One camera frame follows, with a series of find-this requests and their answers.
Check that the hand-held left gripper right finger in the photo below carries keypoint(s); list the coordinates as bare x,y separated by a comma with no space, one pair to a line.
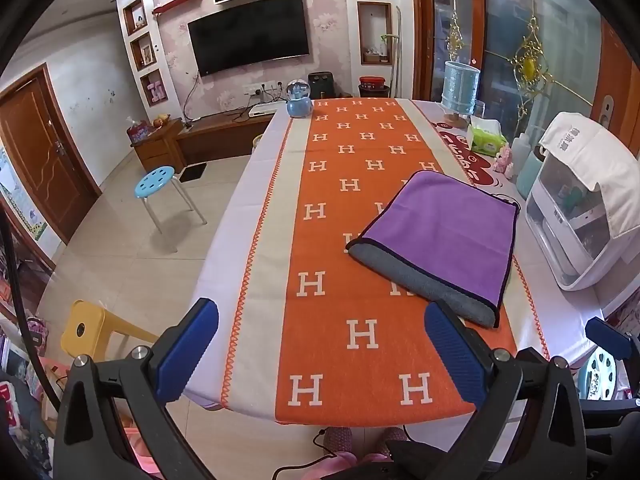
450,345

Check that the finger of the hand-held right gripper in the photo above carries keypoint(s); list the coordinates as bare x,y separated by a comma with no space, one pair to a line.
607,336

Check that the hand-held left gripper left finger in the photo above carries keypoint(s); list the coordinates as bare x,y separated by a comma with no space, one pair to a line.
192,340

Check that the purple and grey towel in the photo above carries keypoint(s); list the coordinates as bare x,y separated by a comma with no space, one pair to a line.
450,230

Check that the pale patterned plastic stool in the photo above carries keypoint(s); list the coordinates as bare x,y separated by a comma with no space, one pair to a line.
600,372

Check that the white dish cabinet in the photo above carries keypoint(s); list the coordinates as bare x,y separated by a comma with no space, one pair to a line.
565,240

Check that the yellow plastic stool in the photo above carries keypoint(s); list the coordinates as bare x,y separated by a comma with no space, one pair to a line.
85,327

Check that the orange letter-print blanket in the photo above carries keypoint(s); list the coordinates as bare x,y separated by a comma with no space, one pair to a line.
360,210

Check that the blue round plastic stool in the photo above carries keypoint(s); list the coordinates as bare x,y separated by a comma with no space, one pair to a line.
154,180

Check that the white appliance with cloth cover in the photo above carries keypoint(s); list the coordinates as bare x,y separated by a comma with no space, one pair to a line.
600,160

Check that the teal plastic bottle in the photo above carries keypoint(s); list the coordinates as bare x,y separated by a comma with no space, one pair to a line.
529,172

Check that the red cartoon table mat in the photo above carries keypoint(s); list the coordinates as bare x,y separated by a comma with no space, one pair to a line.
465,157

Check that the pink toy figure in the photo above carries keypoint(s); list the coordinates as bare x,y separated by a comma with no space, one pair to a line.
504,160

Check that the brown wooden television cabinet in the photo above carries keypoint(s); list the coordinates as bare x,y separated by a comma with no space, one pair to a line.
210,132

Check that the green tissue pack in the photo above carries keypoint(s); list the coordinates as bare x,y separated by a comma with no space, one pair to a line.
487,139

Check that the red tissue box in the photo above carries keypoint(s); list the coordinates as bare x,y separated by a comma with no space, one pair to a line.
138,132

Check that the brown wooden door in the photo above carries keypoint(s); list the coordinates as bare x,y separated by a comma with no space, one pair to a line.
42,160

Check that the white set-top box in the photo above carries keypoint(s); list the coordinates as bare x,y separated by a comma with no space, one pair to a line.
265,109

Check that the blue cylindrical water dispenser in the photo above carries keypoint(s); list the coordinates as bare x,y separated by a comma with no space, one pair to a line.
459,87

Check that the blue snow globe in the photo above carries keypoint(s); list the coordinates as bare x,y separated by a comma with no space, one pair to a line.
299,102

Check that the red lidded container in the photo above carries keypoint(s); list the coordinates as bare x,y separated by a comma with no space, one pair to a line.
372,87

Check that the black air fryer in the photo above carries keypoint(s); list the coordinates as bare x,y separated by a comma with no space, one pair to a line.
319,86

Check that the gold door ornament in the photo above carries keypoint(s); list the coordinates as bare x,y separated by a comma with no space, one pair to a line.
530,57

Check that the black flat television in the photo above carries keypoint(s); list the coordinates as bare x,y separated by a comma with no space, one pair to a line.
250,35

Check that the red wall shelf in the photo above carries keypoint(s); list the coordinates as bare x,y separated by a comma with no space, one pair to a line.
177,2

